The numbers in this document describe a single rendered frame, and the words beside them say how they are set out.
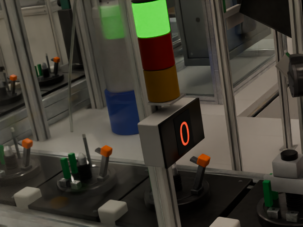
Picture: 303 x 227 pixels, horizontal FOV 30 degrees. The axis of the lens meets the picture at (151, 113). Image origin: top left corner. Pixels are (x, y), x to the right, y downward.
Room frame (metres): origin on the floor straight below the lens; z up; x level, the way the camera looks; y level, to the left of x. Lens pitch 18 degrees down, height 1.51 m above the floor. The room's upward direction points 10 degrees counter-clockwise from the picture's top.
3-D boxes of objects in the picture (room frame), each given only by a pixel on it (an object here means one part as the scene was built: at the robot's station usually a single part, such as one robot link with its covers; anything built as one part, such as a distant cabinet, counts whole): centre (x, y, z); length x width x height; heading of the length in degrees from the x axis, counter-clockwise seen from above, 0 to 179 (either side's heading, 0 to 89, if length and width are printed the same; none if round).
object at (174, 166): (1.07, -0.02, 1.01); 0.24 x 0.24 x 0.13; 54
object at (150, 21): (0.83, -0.02, 1.38); 0.05 x 0.05 x 0.05
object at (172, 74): (0.83, -0.02, 1.28); 0.05 x 0.05 x 0.05
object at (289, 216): (0.87, -0.21, 1.00); 0.02 x 0.01 x 0.02; 54
